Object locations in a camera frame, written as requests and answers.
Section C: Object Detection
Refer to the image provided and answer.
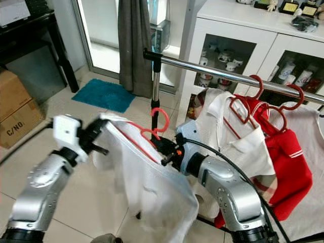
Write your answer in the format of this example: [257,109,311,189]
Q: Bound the red plastic hanger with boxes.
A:
[256,103,288,133]
[115,107,171,152]
[277,83,305,112]
[228,74,265,140]

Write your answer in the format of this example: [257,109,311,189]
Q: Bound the teal floor mat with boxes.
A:
[71,78,136,114]

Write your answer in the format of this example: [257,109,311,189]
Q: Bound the printed cardboard box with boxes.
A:
[0,99,45,149]

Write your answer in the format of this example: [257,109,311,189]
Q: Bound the white polo shirt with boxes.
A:
[180,88,279,218]

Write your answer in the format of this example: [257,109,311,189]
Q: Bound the grey panel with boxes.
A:
[5,47,69,104]

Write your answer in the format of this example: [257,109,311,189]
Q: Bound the plain cardboard box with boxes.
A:
[0,68,33,133]

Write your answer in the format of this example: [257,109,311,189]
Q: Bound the grey curtain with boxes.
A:
[117,0,153,99]

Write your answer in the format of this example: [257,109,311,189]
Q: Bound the grey robot leg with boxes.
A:
[89,232,123,243]

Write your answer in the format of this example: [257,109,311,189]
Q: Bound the metal clothes rack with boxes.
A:
[142,48,324,243]

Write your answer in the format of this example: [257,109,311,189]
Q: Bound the black side table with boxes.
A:
[0,11,80,94]

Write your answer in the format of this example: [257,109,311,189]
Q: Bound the red shirt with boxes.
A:
[213,95,314,228]

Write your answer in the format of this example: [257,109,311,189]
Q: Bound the white box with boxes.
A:
[0,0,31,28]

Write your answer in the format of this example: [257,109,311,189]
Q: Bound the small cream figurine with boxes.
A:
[266,0,280,12]

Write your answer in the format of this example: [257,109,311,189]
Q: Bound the black gold plaque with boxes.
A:
[281,2,301,15]
[300,3,319,18]

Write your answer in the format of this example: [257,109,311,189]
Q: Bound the black glossy object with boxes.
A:
[291,15,322,34]

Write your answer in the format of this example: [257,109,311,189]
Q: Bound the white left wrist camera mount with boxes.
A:
[53,114,83,155]

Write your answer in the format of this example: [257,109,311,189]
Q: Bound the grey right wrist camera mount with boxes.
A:
[175,120,203,175]

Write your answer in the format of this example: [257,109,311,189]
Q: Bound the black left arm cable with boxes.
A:
[0,121,55,165]

